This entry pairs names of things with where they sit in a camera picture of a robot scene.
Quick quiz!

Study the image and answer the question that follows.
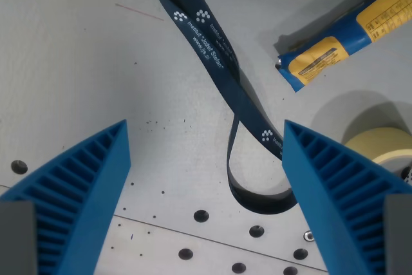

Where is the blue and yellow snack wrapper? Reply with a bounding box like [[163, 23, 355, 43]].
[[276, 0, 412, 93]]

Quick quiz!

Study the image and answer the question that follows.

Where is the dark blue printed lanyard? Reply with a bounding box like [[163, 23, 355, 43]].
[[143, 0, 299, 215]]

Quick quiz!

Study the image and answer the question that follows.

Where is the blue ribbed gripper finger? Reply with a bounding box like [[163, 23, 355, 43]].
[[281, 119, 412, 275], [0, 119, 132, 275]]

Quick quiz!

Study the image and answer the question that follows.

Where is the cream masking tape roll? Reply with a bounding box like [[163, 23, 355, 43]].
[[343, 127, 412, 187]]

